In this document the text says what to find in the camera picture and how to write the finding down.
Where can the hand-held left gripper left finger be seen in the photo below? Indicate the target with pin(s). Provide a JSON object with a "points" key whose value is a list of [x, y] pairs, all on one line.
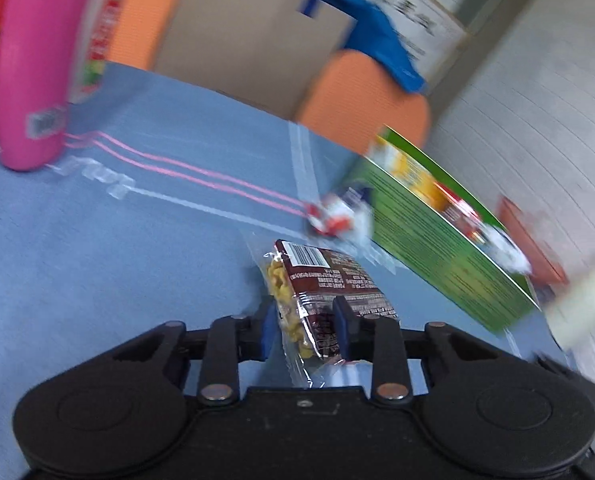
{"points": [[268, 331]]}

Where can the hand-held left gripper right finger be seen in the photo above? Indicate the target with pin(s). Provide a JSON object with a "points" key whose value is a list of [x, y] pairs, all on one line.
{"points": [[340, 331]]}

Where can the brown nut snack packet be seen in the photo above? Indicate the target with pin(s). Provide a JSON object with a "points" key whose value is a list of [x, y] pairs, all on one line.
{"points": [[322, 285]]}

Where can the green cardboard box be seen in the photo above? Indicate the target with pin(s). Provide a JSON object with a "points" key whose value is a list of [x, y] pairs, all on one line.
{"points": [[437, 255]]}

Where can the red date snack packet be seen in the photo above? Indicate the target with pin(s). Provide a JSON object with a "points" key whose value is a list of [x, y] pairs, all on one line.
{"points": [[460, 212]]}

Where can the white thermos jug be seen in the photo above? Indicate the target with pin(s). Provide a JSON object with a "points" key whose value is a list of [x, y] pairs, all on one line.
{"points": [[585, 300]]}

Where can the red and white candy packet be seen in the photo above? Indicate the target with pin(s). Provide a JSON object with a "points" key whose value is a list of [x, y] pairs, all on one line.
{"points": [[335, 215]]}

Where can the white snack packet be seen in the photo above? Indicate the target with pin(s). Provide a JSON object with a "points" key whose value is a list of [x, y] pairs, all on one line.
{"points": [[507, 252]]}

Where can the red plastic bowl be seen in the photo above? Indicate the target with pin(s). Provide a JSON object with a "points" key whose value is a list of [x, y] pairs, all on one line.
{"points": [[530, 240]]}

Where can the yellow chip bag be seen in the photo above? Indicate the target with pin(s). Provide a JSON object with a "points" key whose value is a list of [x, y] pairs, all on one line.
{"points": [[412, 172]]}

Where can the orange chair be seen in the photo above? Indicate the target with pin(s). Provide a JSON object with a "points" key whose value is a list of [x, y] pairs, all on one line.
{"points": [[145, 15], [362, 100]]}

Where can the blue plastic bag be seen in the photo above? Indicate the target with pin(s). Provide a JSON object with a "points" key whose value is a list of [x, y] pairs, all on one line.
{"points": [[382, 42]]}

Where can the brown cardboard box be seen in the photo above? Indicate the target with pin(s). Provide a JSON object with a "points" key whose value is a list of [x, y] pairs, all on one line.
{"points": [[247, 40]]}

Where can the clear bottle with red label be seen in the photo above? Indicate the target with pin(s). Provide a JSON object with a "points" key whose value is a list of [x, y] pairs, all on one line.
{"points": [[102, 25]]}

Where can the pink bottle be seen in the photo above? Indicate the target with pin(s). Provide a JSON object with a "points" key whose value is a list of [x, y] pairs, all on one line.
{"points": [[40, 60]]}

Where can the wall poster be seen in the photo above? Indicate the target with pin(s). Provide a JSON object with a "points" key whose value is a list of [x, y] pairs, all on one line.
{"points": [[427, 15]]}

